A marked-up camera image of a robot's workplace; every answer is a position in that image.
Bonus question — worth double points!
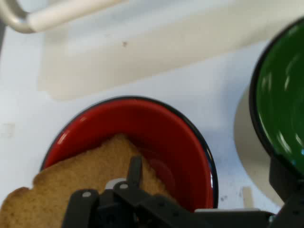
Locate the red enamel bowl with bread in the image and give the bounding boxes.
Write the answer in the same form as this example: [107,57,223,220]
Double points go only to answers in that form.
[39,95,219,212]

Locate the cream oven door with handle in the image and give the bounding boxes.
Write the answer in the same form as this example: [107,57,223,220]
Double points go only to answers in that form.
[0,0,133,34]

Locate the green enamel bowl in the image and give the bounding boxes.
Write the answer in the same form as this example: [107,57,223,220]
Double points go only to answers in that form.
[249,18,304,176]

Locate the brown toast bread slice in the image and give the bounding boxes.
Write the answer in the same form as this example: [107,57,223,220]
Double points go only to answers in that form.
[0,133,176,228]

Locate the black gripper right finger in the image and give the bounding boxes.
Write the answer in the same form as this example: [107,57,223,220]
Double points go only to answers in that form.
[268,154,304,228]

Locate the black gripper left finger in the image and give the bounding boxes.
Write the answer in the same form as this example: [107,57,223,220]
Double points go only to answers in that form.
[61,155,207,228]

